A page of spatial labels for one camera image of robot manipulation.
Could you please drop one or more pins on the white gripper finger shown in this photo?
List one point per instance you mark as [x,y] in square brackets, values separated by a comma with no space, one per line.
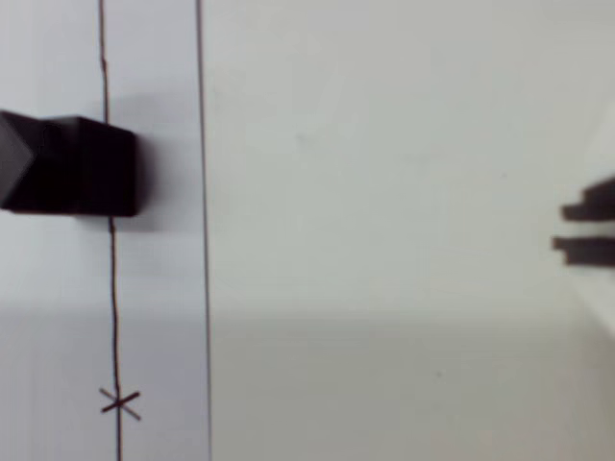
[596,204]
[588,250]

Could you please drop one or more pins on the black cube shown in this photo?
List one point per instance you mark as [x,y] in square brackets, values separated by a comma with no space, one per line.
[81,165]

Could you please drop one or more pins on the white paper sheet with drawn boxes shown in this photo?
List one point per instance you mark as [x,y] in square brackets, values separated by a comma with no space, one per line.
[158,288]

